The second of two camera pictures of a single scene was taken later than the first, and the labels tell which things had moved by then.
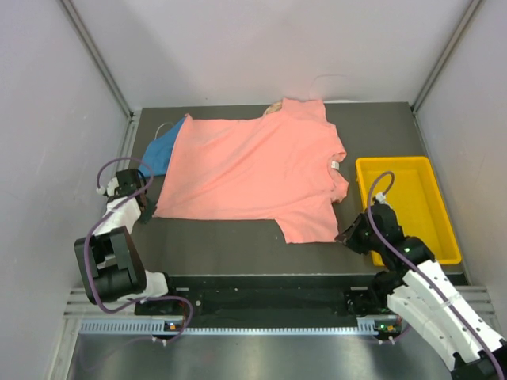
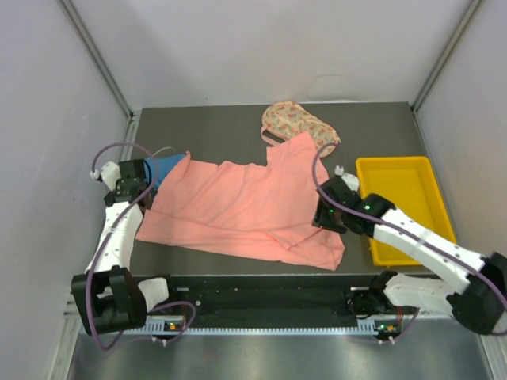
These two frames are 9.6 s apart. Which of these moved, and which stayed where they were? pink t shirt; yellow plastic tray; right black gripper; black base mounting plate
Moved: pink t shirt; right black gripper
Stayed: black base mounting plate; yellow plastic tray
